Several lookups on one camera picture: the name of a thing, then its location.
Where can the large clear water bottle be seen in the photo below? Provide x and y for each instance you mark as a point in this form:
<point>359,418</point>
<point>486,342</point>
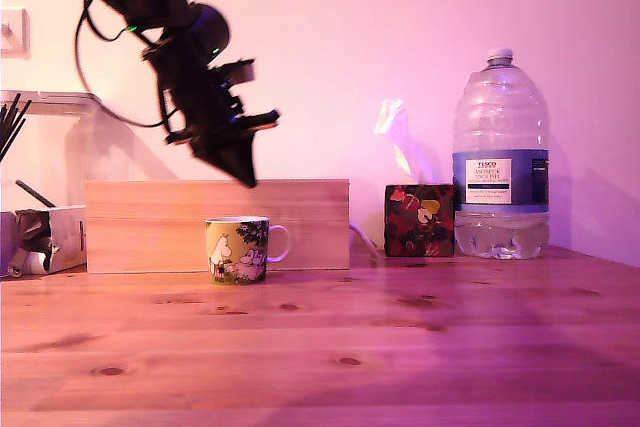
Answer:
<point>500,147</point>

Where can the long plain wooden box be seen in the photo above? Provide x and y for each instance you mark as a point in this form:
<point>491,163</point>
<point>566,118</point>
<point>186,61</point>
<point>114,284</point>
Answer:
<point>150,227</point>

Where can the black pen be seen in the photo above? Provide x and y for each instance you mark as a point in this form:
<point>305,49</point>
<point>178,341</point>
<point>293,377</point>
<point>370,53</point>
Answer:
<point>35,193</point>

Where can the white open carton box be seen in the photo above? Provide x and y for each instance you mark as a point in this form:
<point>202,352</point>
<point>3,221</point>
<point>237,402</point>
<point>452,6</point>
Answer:
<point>65,242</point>

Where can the cartoon print coffee mug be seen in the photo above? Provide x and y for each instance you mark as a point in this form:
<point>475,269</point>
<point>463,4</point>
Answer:
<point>235,252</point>

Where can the thin black stick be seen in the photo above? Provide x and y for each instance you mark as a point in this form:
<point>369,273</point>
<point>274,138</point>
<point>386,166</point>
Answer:
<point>17,119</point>
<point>11,114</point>

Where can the gripper camera box with bracket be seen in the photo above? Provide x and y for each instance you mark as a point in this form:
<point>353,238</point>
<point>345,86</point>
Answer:
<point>239,73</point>

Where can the white tissue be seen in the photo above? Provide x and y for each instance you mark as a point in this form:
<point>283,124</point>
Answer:
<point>400,132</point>

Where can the white shelf ledge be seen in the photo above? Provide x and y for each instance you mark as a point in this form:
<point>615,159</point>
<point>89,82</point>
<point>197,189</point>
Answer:
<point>50,99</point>

